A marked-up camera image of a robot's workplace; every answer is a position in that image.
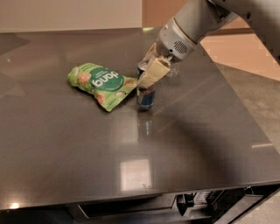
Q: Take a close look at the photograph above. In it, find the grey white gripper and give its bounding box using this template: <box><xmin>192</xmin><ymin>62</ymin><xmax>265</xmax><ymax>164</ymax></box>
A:
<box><xmin>137</xmin><ymin>17</ymin><xmax>200</xmax><ymax>88</ymax></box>

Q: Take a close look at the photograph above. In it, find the blue silver redbull can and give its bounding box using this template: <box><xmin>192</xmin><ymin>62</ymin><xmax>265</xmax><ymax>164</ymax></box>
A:
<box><xmin>136</xmin><ymin>62</ymin><xmax>155</xmax><ymax>111</ymax></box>

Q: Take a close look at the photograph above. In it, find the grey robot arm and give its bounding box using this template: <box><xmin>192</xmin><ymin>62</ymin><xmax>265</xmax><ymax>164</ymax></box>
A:
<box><xmin>137</xmin><ymin>0</ymin><xmax>280</xmax><ymax>88</ymax></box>

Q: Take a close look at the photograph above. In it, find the green rice chip bag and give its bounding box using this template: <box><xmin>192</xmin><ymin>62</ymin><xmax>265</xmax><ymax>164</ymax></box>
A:
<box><xmin>67</xmin><ymin>63</ymin><xmax>137</xmax><ymax>112</ymax></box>

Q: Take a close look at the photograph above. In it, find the clear plastic water bottle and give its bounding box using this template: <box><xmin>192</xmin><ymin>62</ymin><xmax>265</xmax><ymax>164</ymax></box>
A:
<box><xmin>167</xmin><ymin>63</ymin><xmax>179</xmax><ymax>78</ymax></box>

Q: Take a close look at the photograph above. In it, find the black device under table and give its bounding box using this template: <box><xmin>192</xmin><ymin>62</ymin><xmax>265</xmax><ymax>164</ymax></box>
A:
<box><xmin>175</xmin><ymin>187</ymin><xmax>263</xmax><ymax>219</ymax></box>

